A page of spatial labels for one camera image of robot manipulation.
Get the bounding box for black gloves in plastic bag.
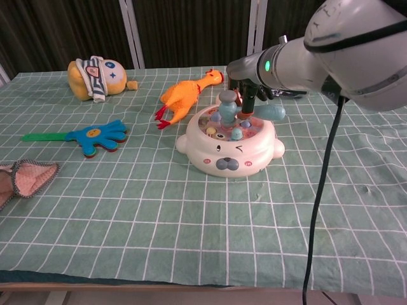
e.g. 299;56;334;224
270;88;308;98

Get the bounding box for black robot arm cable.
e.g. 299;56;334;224
301;22;407;305

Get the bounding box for green checked tablecloth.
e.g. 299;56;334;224
0;67;407;292

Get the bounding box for yellow plush toy striped scarf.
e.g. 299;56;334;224
66;55;139;103

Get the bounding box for small light blue toy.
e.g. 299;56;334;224
217;90;286;126

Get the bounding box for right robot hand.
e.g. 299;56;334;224
227;57;274;116

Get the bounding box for yellow rubber chicken toy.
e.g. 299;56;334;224
155;68;225;130

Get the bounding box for pink cloth grey trim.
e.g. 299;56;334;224
0;159;61;211

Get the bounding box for blue hand clapper toy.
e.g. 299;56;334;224
20;119;128;159

